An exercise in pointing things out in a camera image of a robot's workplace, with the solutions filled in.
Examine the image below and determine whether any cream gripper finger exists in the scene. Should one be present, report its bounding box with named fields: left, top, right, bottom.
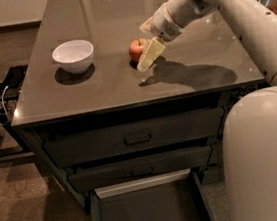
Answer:
left=139, top=17, right=152, bottom=33
left=137, top=37, right=165, bottom=72

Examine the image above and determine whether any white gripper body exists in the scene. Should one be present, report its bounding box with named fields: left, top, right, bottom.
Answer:
left=150, top=2, right=184, bottom=42

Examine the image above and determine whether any red apple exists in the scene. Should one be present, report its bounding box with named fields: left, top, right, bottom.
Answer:
left=129, top=38, right=146, bottom=63

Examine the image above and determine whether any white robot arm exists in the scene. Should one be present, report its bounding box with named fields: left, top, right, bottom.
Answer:
left=138, top=0, right=277, bottom=221

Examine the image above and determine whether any top left dark drawer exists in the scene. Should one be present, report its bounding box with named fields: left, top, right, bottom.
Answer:
left=43, top=108, right=224, bottom=167

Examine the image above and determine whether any dark drawer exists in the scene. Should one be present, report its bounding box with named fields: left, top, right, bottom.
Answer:
left=43, top=108, right=224, bottom=167
left=68, top=146, right=211, bottom=192
left=202, top=164, right=224, bottom=185
left=208, top=142, right=223, bottom=164

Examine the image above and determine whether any middle right dark drawer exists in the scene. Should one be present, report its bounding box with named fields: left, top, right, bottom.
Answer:
left=208, top=142, right=223, bottom=164

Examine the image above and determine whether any bottom right dark drawer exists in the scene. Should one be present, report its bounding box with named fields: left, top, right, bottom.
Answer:
left=202, top=164, right=224, bottom=185

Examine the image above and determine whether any middle left dark drawer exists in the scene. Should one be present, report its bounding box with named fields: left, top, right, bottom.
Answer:
left=68, top=146, right=211, bottom=192

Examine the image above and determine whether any open bottom left drawer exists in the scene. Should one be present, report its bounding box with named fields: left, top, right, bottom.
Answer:
left=90, top=168, right=213, bottom=221

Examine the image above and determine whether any white ceramic bowl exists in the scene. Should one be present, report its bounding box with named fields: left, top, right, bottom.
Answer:
left=52, top=39, right=94, bottom=74

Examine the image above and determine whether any dark cabinet frame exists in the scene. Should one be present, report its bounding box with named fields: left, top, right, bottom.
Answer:
left=17, top=80, right=266, bottom=209

